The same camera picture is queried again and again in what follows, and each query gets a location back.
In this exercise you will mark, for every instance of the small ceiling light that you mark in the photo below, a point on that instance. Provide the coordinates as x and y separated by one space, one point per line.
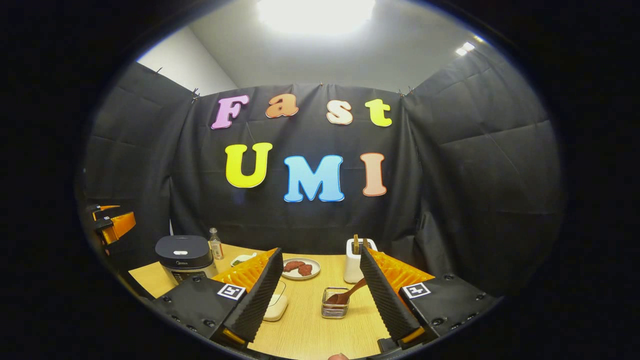
465 48

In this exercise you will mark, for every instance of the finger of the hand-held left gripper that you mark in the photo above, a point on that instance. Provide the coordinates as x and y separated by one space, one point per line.
102 209
120 226

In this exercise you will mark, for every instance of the dark grey rice cooker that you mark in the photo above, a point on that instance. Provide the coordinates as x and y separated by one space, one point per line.
182 250

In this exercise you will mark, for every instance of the white toaster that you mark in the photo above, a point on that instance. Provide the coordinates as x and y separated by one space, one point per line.
352 267

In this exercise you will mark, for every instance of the white round plate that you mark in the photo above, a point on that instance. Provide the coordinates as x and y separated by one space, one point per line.
315 265

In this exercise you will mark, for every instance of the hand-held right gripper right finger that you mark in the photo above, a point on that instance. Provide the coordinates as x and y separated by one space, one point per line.
385 300

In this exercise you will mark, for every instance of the black backdrop cloth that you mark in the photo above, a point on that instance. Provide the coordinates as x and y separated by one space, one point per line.
475 175

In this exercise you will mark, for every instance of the small glass bottle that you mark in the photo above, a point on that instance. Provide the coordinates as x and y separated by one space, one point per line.
216 246

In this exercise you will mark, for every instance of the white rice container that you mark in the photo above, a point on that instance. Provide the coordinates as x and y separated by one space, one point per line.
276 305

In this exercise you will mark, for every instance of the brown meat piece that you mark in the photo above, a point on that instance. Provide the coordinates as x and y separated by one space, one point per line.
305 270
294 265

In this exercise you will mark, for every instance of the brown wooden spoon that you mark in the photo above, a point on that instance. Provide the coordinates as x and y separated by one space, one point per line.
345 295

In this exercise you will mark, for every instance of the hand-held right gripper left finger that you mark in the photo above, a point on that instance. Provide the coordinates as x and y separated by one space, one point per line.
262 300

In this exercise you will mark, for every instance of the white divided bean dish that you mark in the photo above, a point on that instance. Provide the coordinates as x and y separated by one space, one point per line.
242 259

